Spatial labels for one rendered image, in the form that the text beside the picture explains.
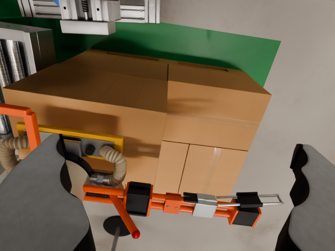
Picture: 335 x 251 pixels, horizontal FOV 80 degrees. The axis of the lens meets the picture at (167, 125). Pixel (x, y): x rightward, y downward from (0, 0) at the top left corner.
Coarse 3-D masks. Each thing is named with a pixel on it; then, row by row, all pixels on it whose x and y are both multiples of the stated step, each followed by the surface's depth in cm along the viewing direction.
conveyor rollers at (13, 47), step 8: (8, 40) 101; (0, 48) 105; (8, 48) 103; (16, 48) 104; (0, 56) 106; (16, 56) 105; (0, 64) 107; (16, 64) 107; (0, 72) 109; (16, 72) 109; (0, 80) 111; (8, 80) 113; (16, 80) 111; (0, 120) 124; (0, 128) 126
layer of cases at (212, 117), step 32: (64, 64) 109; (96, 64) 118; (128, 64) 128; (160, 64) 140; (192, 96) 115; (224, 96) 114; (256, 96) 114; (192, 128) 125; (224, 128) 125; (256, 128) 125; (160, 160) 138; (192, 160) 138; (224, 160) 137; (160, 192) 153; (192, 192) 153; (224, 192) 152
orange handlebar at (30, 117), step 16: (0, 112) 48; (16, 112) 48; (32, 112) 50; (32, 128) 51; (32, 144) 53; (96, 192) 61; (112, 192) 62; (160, 208) 65; (176, 208) 64; (192, 208) 66; (224, 208) 64
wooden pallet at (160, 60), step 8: (120, 56) 143; (128, 56) 155; (136, 56) 155; (144, 56) 155; (176, 64) 146; (184, 64) 157; (192, 64) 157; (200, 64) 158; (232, 72) 149; (240, 72) 153
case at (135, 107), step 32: (32, 96) 73; (64, 96) 74; (96, 96) 78; (128, 96) 83; (160, 96) 89; (96, 128) 80; (128, 128) 79; (160, 128) 79; (96, 160) 87; (128, 160) 87
